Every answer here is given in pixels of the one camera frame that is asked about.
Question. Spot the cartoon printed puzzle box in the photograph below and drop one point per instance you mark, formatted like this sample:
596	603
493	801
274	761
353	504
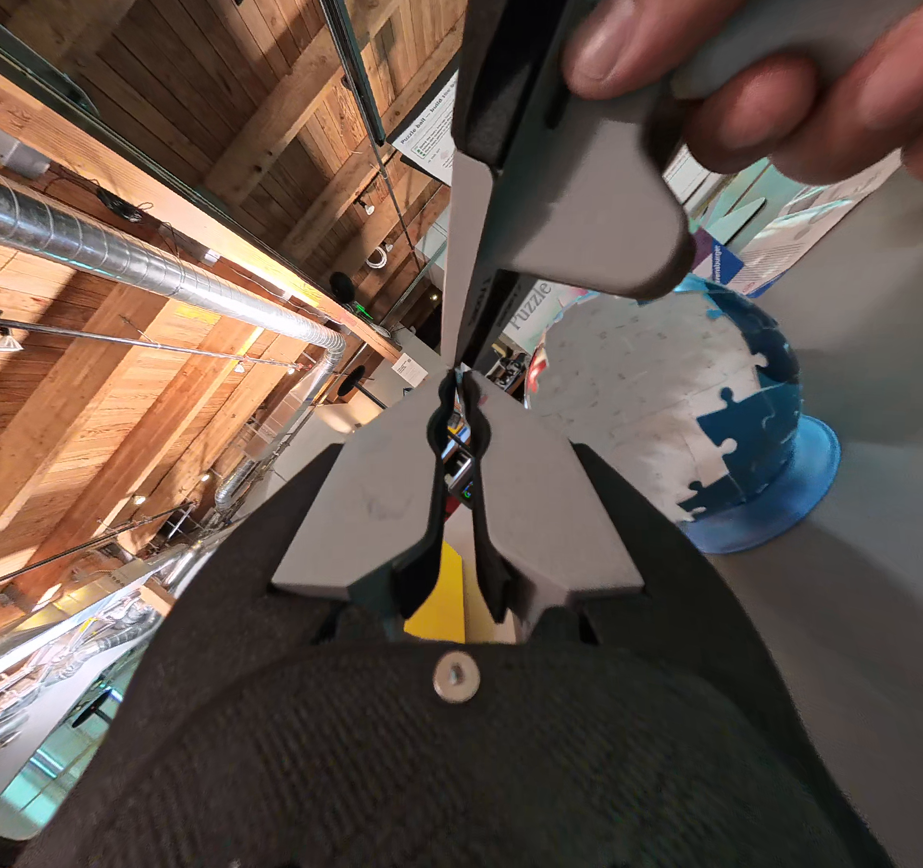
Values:
530	313

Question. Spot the blue cartoon puzzle ball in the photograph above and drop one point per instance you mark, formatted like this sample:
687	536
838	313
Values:
634	392

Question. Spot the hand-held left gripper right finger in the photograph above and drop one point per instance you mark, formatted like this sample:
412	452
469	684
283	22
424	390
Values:
562	515

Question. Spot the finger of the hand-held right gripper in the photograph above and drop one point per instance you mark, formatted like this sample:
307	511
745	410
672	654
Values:
465	248
497	298

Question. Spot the person's right hand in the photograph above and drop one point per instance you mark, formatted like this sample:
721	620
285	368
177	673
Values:
649	17

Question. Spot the framed white sign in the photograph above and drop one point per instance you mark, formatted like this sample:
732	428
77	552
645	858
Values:
427	140

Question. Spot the silver ventilation duct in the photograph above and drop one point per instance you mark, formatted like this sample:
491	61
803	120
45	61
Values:
144	266

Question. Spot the yellow plastic bin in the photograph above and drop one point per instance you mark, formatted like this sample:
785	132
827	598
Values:
440	594

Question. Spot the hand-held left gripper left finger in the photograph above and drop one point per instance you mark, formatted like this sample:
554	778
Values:
353	515

